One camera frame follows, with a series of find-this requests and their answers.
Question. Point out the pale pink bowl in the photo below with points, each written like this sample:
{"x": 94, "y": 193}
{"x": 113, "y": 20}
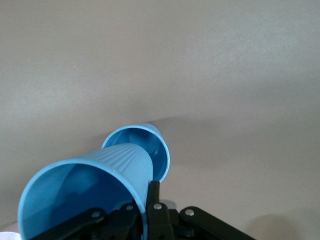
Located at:
{"x": 7, "y": 235}

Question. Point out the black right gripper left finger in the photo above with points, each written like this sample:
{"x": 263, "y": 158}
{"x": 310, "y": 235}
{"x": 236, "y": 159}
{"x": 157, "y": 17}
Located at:
{"x": 120, "y": 225}

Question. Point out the brown table cover sheet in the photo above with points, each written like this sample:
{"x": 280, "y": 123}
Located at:
{"x": 225, "y": 50}

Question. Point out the blue ribbed plastic cup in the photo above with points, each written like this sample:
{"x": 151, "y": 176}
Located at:
{"x": 160, "y": 162}
{"x": 125, "y": 160}

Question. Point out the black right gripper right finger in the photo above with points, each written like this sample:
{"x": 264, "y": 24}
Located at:
{"x": 157, "y": 220}

